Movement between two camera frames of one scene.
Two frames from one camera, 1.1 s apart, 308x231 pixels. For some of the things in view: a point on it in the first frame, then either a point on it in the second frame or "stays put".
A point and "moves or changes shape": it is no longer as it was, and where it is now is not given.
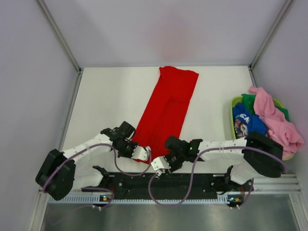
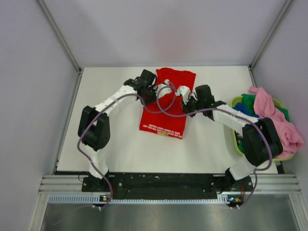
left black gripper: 130,154 to 151,88
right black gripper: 173,167 to 186,107
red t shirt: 165,114 moves or changes shape
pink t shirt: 282,131 stays put
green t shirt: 249,99 stays put
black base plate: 115,185 stays put
